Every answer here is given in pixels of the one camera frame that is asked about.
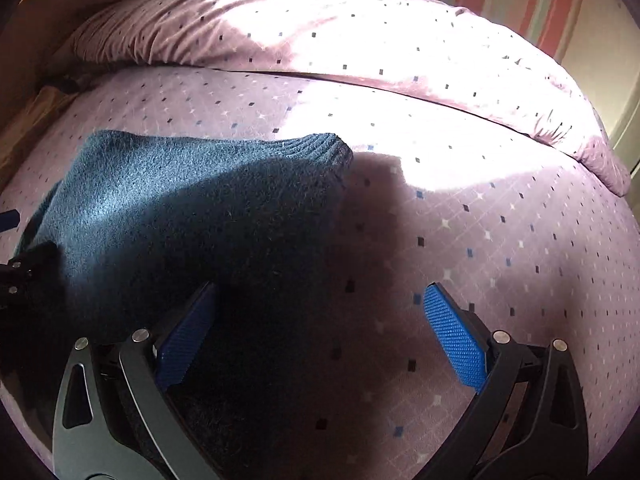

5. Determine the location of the purple dotted bed sheet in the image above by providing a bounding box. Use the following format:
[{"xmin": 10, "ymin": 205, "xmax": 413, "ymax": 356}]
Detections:
[{"xmin": 0, "ymin": 62, "xmax": 640, "ymax": 480}]

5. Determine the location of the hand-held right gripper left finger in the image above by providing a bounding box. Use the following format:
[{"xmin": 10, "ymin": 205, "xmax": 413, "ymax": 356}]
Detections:
[{"xmin": 52, "ymin": 282, "xmax": 228, "ymax": 480}]

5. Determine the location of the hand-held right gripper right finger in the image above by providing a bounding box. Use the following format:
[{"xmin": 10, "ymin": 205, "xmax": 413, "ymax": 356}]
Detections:
[{"xmin": 415, "ymin": 282, "xmax": 591, "ymax": 480}]

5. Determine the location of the purple dotted pillow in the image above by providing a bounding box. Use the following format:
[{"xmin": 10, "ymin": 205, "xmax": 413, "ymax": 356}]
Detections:
[{"xmin": 69, "ymin": 0, "xmax": 632, "ymax": 197}]

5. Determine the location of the brown satin pillow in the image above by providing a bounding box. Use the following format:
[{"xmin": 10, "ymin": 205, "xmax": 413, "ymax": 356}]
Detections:
[{"xmin": 0, "ymin": 85, "xmax": 78, "ymax": 181}]

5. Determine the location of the navy argyle knit sweater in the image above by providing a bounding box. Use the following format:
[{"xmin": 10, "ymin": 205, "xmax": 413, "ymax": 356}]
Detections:
[{"xmin": 10, "ymin": 130, "xmax": 354, "ymax": 480}]

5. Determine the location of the pink padded headboard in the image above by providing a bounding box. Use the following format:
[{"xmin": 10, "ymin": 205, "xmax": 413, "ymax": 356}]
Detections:
[{"xmin": 0, "ymin": 0, "xmax": 193, "ymax": 126}]

